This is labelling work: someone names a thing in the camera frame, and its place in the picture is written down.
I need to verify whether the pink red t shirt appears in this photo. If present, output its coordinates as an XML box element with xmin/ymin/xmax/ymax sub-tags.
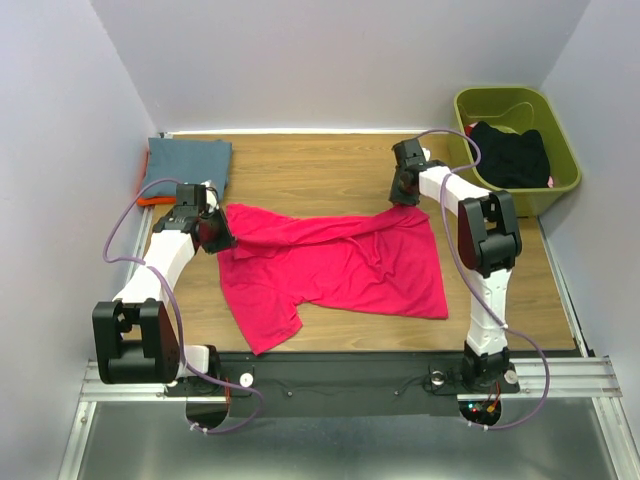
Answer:
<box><xmin>217</xmin><ymin>204</ymin><xmax>449</xmax><ymax>355</ymax></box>

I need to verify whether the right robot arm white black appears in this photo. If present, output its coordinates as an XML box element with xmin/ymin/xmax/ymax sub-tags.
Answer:
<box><xmin>390</xmin><ymin>139</ymin><xmax>522</xmax><ymax>390</ymax></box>

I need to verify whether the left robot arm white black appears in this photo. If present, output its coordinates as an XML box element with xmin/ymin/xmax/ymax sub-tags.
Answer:
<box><xmin>92</xmin><ymin>181</ymin><xmax>236</xmax><ymax>394</ymax></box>

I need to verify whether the folded orange t shirt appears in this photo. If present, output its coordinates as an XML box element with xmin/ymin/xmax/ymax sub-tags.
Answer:
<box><xmin>136</xmin><ymin>149</ymin><xmax>176</xmax><ymax>207</ymax></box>

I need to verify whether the folded blue grey t shirt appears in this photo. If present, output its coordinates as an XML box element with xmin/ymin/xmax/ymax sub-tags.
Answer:
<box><xmin>140</xmin><ymin>137</ymin><xmax>233</xmax><ymax>199</ymax></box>

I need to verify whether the black t shirt in bin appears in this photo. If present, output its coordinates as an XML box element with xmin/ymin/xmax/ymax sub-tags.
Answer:
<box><xmin>465</xmin><ymin>121</ymin><xmax>551</xmax><ymax>189</ymax></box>

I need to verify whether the olive green plastic bin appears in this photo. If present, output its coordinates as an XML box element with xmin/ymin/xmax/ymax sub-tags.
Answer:
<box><xmin>446</xmin><ymin>86</ymin><xmax>583</xmax><ymax>219</ymax></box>

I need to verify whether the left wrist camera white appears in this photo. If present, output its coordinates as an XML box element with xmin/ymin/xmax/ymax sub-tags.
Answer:
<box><xmin>203</xmin><ymin>180</ymin><xmax>219</xmax><ymax>212</ymax></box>

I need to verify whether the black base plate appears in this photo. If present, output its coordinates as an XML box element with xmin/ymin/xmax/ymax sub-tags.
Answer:
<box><xmin>164</xmin><ymin>350</ymin><xmax>521</xmax><ymax>419</ymax></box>

